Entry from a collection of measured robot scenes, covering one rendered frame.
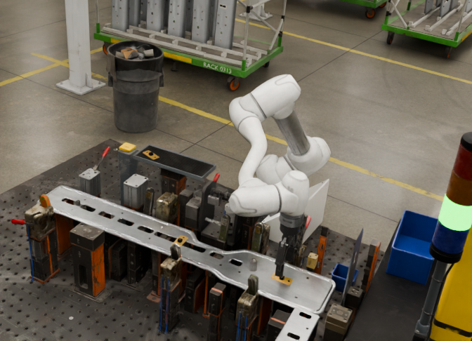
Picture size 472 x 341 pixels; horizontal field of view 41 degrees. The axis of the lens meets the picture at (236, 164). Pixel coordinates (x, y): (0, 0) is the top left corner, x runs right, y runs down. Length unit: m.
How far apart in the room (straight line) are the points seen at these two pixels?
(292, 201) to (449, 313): 0.77
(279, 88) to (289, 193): 0.59
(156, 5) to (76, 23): 1.26
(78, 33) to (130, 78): 1.13
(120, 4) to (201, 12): 0.93
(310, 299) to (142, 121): 3.46
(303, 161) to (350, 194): 1.99
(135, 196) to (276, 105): 0.76
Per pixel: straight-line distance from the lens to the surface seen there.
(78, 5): 6.28
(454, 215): 1.39
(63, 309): 2.84
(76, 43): 6.39
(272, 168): 3.15
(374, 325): 2.38
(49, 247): 2.91
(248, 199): 2.18
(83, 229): 2.71
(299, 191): 2.23
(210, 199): 2.68
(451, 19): 9.27
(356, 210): 4.88
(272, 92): 2.64
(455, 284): 1.66
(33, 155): 5.40
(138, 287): 2.90
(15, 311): 2.86
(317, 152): 3.12
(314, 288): 2.52
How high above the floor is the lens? 2.62
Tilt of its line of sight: 30 degrees down
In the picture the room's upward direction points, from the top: 5 degrees clockwise
